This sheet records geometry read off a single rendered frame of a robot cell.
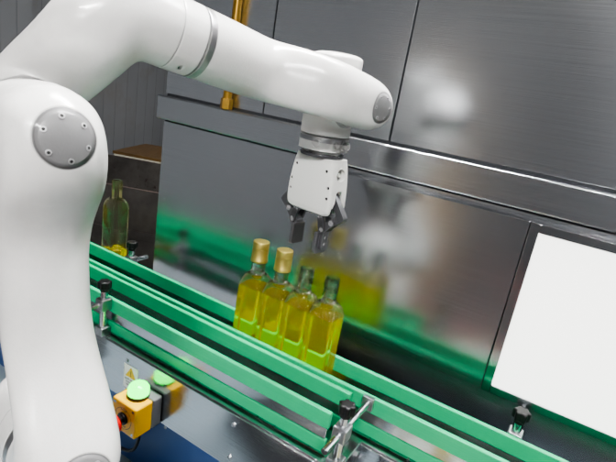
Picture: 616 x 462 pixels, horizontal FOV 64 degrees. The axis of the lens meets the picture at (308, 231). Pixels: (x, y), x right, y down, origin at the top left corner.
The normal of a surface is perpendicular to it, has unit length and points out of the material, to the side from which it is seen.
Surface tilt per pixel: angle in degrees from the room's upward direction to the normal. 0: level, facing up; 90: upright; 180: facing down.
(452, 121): 90
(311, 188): 92
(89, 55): 128
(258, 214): 90
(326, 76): 76
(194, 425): 90
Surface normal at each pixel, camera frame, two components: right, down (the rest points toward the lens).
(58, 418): 0.53, -0.22
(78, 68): 0.06, 0.89
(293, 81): -0.06, 0.15
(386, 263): -0.51, 0.17
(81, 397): 0.72, -0.25
